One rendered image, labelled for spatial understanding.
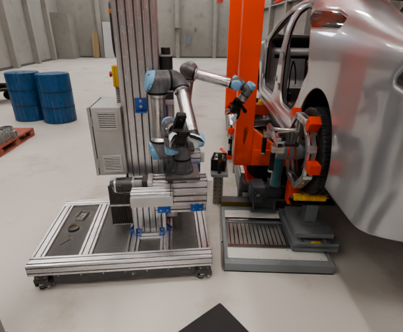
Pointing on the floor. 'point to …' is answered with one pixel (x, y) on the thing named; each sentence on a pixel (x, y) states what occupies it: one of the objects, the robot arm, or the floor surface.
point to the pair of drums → (41, 96)
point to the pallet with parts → (2, 139)
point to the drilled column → (217, 190)
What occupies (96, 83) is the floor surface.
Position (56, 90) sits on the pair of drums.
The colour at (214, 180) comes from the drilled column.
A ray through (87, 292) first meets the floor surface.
